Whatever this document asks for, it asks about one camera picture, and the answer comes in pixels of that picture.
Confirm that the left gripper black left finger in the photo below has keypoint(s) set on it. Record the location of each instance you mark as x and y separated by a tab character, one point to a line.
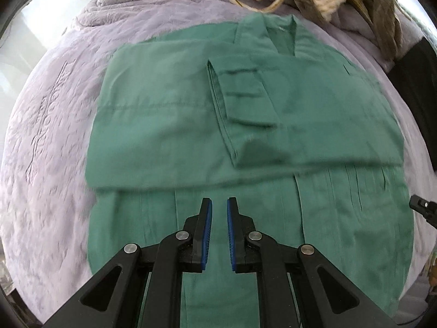
141	286

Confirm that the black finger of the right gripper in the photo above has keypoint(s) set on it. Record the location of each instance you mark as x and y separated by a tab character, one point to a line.
428	209

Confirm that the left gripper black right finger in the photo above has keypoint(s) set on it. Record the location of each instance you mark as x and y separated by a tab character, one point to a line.
297	286

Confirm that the green garment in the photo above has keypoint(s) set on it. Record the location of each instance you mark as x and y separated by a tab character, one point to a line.
262	111

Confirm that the lavender quilt bedspread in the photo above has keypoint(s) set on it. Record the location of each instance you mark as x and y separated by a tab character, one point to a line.
45	198

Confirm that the black garment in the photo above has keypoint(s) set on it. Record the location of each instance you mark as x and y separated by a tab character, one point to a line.
414	77

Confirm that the olive brown garment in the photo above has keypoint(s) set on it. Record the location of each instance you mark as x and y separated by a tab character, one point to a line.
381	18

